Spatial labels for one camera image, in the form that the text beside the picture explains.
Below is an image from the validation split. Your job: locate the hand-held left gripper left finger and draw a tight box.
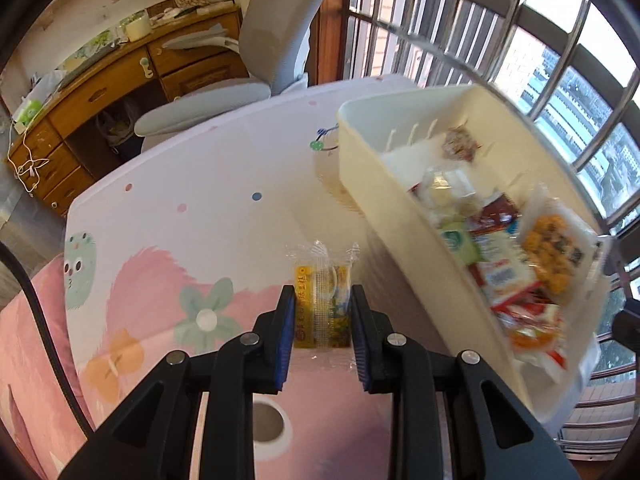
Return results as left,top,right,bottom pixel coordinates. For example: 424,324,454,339
57,285,297,480

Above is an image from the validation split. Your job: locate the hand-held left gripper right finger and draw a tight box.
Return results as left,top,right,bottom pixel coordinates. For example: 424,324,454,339
348,284,581,480

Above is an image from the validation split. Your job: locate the small yellow clear snack packet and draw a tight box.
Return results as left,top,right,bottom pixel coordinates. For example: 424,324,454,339
286,241,362,351

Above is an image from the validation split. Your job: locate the white plastic bin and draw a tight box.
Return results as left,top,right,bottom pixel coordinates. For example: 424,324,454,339
336,84,613,441

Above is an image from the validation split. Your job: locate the green snack packet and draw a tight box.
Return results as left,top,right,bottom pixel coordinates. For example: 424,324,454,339
440,220,481,263

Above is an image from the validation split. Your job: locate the red white snack packet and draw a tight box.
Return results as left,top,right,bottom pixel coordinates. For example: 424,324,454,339
470,257,546,311

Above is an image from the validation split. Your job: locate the white grey snack packet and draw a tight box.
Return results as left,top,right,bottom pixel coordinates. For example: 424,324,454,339
472,232,526,266

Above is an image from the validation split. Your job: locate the clear bag of yellow cookies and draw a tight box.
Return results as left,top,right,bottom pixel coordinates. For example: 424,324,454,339
415,167,481,226

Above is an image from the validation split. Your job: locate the clear red print brittle packet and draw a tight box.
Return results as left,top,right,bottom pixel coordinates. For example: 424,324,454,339
495,302,576,371

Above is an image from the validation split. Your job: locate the dark red snowflake snack packet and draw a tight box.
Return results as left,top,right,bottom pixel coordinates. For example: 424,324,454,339
467,192,523,236

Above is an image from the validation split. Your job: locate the yellow puff ball snack packet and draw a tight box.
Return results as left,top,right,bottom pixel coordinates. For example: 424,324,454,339
517,185,601,306

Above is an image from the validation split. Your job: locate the small brown print snack packet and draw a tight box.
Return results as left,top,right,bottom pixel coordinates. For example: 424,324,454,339
441,127,482,161

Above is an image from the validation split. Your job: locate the printed cartoon tablecloth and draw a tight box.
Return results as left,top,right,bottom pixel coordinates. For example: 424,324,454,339
65,75,551,480

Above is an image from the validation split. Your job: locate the pink blanket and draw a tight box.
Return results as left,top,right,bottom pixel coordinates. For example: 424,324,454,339
0,252,96,480

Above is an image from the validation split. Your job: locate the dark bag under desk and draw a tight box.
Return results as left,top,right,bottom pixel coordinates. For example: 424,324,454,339
95,100,143,148

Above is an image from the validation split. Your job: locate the wooden desk with drawers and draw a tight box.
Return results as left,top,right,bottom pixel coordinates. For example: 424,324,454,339
7,5,251,218

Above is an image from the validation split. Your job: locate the grey office chair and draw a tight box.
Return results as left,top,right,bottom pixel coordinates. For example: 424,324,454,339
134,0,346,141

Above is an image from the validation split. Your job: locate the green tissue pack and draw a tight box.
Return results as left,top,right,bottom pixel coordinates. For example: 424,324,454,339
15,100,43,126

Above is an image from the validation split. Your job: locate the white round pot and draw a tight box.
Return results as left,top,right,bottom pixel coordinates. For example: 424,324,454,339
122,12,152,43

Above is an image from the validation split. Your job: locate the white plastic bag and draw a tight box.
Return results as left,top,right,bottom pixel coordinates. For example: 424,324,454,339
22,70,68,111

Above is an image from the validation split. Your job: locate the metal window grille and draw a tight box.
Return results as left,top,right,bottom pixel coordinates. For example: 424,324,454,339
320,0,640,441

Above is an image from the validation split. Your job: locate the black cable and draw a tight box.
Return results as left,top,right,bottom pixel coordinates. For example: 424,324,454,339
0,242,96,436

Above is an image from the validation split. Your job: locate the white cable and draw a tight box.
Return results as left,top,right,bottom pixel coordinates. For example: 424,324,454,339
5,120,51,198

